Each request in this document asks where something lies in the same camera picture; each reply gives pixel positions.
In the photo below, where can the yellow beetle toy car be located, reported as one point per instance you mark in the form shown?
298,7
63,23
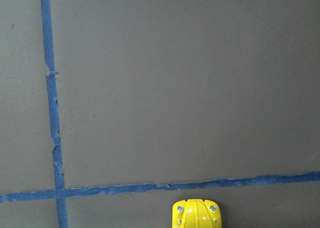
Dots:
196,213

